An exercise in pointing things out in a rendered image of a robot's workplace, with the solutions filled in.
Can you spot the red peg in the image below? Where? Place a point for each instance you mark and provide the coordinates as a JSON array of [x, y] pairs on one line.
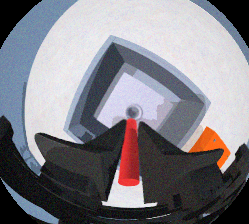
[[129, 165]]

